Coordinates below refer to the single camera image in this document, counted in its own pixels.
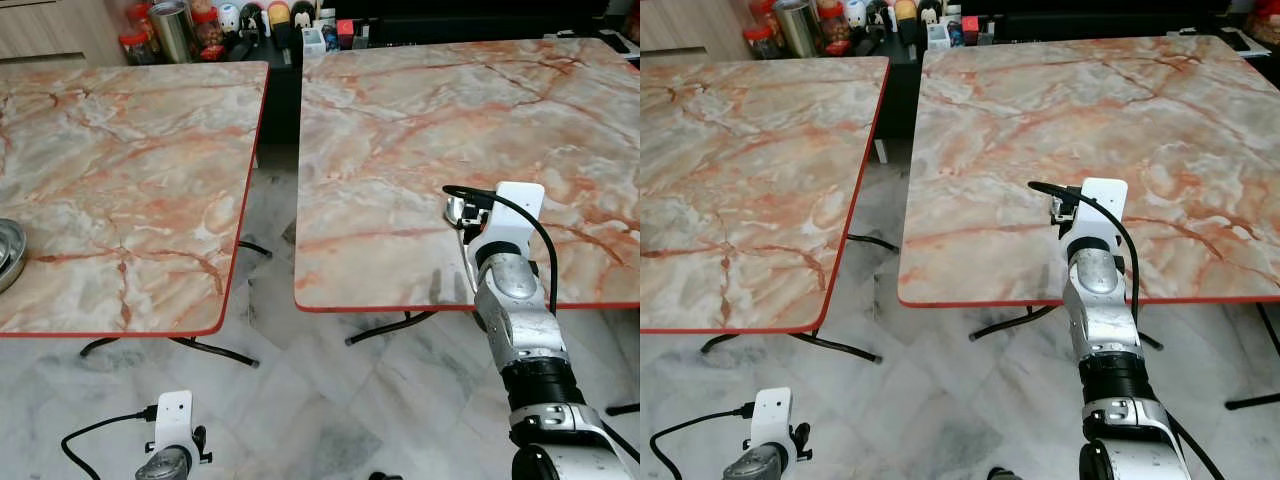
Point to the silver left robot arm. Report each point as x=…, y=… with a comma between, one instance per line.
x=165, y=465
x=755, y=465

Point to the light wooden cabinet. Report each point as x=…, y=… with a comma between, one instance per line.
x=55, y=28
x=690, y=25

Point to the red lid snack jar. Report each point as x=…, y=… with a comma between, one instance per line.
x=832, y=26
x=207, y=30

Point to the small red box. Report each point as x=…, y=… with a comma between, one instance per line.
x=970, y=28
x=346, y=32

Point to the yellow head doll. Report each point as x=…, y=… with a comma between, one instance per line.
x=280, y=20
x=905, y=16

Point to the black white remote device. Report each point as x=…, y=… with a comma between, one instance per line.
x=1248, y=42
x=618, y=46

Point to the white round figurine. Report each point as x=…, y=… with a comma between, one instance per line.
x=854, y=14
x=229, y=18

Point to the stainless steel bowl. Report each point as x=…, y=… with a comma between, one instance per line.
x=10, y=255

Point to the black white figurine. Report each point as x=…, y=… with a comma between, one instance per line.
x=252, y=24
x=878, y=20

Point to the black metal table leg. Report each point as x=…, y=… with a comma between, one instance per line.
x=1010, y=322
x=215, y=352
x=390, y=328
x=840, y=350

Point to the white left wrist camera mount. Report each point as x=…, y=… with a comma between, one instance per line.
x=772, y=412
x=175, y=415

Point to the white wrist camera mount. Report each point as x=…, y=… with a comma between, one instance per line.
x=1103, y=208
x=520, y=212
x=772, y=412
x=175, y=415

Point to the small red lid jar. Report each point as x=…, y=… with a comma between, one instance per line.
x=135, y=48
x=758, y=43

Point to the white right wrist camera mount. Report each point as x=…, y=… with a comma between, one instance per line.
x=1103, y=208
x=520, y=212

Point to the small white box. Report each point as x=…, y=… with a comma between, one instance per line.
x=313, y=42
x=938, y=37

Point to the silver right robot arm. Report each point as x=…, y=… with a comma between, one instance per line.
x=1100, y=320
x=515, y=320

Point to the tall steel canister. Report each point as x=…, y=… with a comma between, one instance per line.
x=798, y=28
x=172, y=30

